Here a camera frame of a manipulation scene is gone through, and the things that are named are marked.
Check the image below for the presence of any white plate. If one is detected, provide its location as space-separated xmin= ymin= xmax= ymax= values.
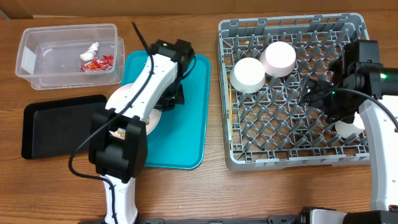
xmin=105 ymin=83 xmax=162 ymax=135

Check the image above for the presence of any wooden chopstick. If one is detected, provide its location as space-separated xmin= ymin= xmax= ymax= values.
xmin=228 ymin=82 xmax=234 ymax=151

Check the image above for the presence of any peanut pile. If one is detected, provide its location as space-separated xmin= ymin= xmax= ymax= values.
xmin=111 ymin=119 xmax=150 ymax=139

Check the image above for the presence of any pink bowl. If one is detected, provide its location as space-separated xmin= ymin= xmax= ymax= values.
xmin=259 ymin=42 xmax=296 ymax=77

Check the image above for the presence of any white bowl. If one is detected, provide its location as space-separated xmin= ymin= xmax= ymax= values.
xmin=229 ymin=57 xmax=265 ymax=93

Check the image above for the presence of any red snack wrapper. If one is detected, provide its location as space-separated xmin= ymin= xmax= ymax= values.
xmin=80 ymin=55 xmax=114 ymax=72

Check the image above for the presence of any white tissue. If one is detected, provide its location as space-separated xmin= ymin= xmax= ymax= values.
xmin=80 ymin=42 xmax=99 ymax=62

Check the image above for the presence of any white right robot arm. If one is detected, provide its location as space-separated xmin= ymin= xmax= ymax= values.
xmin=298 ymin=40 xmax=397 ymax=224

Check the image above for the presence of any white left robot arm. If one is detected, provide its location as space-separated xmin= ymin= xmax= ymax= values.
xmin=88 ymin=39 xmax=195 ymax=223

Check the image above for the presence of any grey dishwasher rack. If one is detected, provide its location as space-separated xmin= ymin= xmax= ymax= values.
xmin=217 ymin=12 xmax=369 ymax=171

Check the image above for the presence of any white cup in rack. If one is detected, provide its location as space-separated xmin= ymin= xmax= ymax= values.
xmin=335 ymin=113 xmax=365 ymax=138

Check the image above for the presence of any teal serving tray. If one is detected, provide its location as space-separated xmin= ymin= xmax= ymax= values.
xmin=120 ymin=49 xmax=211 ymax=170

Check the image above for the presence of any black base bar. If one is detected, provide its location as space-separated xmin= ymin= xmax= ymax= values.
xmin=135 ymin=215 xmax=310 ymax=224

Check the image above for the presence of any black plastic tray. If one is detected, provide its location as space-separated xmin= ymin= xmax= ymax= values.
xmin=21 ymin=95 xmax=107 ymax=159

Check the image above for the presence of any clear plastic bin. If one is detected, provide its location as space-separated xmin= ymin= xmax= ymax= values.
xmin=15 ymin=24 xmax=125 ymax=90

